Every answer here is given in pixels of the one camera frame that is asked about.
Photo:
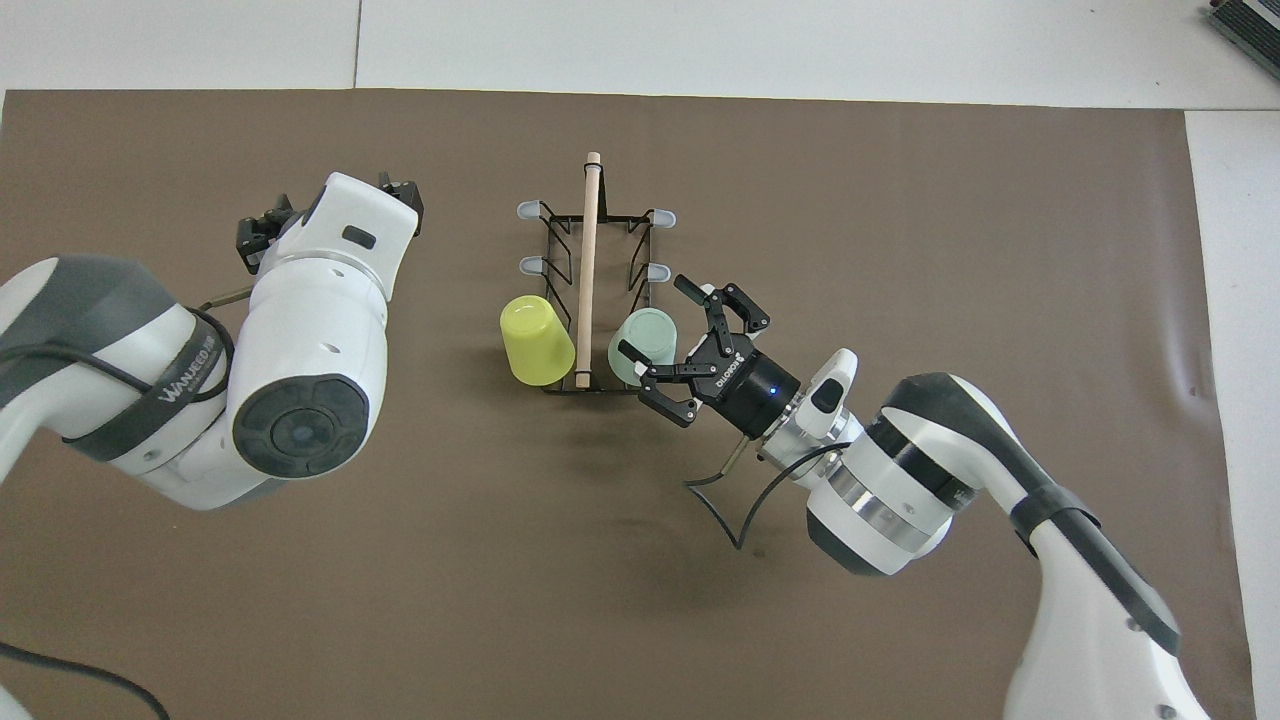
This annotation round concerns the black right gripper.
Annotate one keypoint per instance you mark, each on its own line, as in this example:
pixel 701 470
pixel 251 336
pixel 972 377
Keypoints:
pixel 745 385

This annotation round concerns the pale green plastic cup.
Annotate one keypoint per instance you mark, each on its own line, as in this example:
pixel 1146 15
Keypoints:
pixel 645 340

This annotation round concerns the yellow plastic cup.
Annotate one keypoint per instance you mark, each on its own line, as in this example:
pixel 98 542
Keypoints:
pixel 538 345

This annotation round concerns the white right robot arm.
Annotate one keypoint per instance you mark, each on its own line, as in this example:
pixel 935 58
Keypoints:
pixel 900 470

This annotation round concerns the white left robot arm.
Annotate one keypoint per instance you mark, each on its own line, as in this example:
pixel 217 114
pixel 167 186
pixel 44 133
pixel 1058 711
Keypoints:
pixel 310 330

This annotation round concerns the brown table mat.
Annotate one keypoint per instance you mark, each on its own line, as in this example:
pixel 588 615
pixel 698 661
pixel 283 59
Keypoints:
pixel 500 620

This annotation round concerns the black ribbed device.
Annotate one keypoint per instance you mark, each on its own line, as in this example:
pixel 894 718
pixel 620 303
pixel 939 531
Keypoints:
pixel 1250 22

